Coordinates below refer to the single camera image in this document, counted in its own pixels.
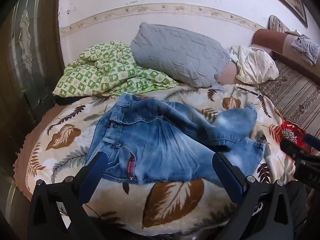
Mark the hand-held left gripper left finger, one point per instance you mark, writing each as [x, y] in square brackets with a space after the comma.
[96, 166]

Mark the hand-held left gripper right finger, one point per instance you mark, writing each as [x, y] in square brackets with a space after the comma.
[221, 167]

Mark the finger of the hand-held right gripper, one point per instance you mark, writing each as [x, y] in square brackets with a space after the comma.
[288, 146]
[310, 138]

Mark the blue denim pants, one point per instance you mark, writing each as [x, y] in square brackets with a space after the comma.
[160, 140]

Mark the red glass ashtray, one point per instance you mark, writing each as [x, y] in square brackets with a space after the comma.
[291, 132]

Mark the brown striped sofa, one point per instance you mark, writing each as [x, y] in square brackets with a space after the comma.
[292, 97]

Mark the leaf print blanket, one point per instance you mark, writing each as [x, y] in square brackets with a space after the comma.
[75, 115]

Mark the dark pen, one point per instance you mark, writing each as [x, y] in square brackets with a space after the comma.
[247, 91]

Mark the white crumpled cloth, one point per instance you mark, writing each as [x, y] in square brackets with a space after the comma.
[257, 65]

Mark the grey blue cloth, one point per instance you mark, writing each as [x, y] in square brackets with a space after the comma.
[306, 47]

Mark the green checked blanket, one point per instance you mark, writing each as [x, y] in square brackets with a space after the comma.
[100, 72]

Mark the pink pillow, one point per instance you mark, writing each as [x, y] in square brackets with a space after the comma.
[228, 73]

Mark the striped cushion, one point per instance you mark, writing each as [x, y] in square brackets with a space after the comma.
[277, 23]

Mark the dark door with patterned glass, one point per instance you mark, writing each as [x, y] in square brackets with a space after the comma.
[30, 62]

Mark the grey quilted pillow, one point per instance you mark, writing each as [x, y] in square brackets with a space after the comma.
[175, 52]

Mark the framed wall picture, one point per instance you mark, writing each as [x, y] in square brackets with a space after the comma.
[292, 2]

